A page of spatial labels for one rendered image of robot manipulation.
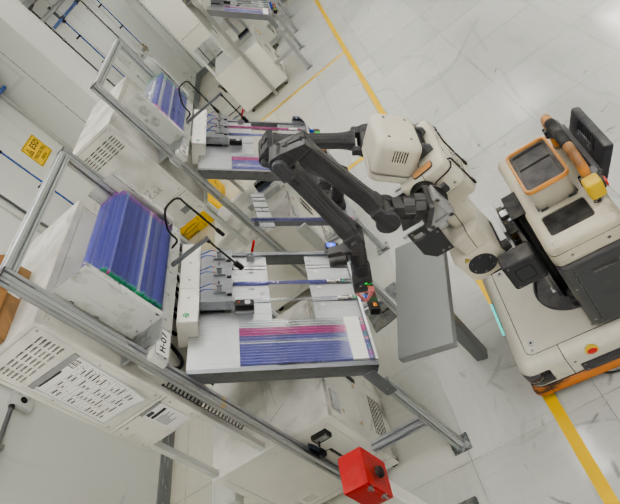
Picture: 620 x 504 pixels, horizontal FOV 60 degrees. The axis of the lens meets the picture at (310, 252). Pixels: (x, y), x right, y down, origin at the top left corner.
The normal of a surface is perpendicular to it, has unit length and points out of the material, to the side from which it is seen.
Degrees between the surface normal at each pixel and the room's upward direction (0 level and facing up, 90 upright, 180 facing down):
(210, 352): 43
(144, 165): 90
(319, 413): 0
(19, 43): 90
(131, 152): 90
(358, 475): 0
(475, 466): 0
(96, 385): 90
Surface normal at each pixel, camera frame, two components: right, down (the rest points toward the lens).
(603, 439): -0.61, -0.57
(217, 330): 0.08, -0.79
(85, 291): 0.14, 0.61
